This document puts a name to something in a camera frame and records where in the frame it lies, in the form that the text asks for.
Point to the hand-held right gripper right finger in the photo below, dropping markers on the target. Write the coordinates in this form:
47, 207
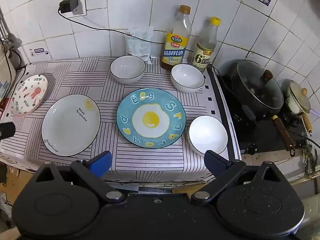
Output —
215, 161

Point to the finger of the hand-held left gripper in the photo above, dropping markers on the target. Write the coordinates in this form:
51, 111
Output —
6, 130

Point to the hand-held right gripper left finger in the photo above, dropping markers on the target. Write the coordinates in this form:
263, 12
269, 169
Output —
102, 161

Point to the white ribbed bowl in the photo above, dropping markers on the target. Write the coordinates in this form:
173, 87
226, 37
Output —
207, 133
187, 76

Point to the pink octopus print plate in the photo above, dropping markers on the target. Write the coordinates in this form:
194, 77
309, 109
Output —
30, 95

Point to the white plate with sun print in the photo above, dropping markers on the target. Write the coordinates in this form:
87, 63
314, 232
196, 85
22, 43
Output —
67, 130

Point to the blue fried egg plate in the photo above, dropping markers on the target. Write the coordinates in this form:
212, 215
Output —
125, 120

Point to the black gas stove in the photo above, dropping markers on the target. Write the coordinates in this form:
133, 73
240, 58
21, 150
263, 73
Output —
262, 140

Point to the glass wok lid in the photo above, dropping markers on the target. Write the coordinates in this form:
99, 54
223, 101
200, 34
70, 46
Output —
250, 85

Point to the white enamel saucepan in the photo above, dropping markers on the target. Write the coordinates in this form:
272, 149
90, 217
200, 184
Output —
291, 107

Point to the metal gas valve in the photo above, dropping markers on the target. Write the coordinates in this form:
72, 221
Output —
310, 160

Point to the white smooth bowl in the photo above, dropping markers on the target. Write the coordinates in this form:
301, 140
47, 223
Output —
128, 68

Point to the cream saucepan lid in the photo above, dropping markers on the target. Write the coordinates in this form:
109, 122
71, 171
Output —
298, 97

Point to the clear vinegar bottle yellow cap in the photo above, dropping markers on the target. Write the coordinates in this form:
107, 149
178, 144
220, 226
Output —
205, 50

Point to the clear plastic bag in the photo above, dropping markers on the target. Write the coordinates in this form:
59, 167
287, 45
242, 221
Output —
138, 42

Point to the yellow label cooking wine bottle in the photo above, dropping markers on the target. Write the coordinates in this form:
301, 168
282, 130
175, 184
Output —
176, 42

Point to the black power adapter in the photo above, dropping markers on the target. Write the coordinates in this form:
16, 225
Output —
68, 4

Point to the small white wall sticker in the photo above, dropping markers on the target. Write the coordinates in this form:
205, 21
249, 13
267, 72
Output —
38, 52

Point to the white wall outlet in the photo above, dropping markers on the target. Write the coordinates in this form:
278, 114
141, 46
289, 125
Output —
82, 10

